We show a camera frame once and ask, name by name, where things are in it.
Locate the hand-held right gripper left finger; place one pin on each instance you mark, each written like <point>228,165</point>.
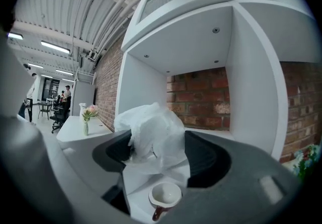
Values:
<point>113,153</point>

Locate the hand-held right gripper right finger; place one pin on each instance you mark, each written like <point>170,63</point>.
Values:
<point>251,180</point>

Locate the white side table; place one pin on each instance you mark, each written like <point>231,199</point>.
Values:
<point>75,130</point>

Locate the glass vase with pink flowers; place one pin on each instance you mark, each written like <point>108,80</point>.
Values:
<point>89,113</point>

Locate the potted flowers in cream pot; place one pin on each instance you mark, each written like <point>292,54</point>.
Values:
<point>308,160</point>

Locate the white and brown cup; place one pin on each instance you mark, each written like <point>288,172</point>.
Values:
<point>164,194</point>

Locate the black office chair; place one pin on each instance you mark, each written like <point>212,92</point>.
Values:
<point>59,114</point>

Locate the ceiling tube light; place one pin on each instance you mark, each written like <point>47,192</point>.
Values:
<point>64,72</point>
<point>35,66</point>
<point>55,46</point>
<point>15,36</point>

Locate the white ceiling pipes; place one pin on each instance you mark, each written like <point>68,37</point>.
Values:
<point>113,11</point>

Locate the white hutch shelf unit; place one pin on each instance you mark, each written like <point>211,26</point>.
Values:
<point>289,29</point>

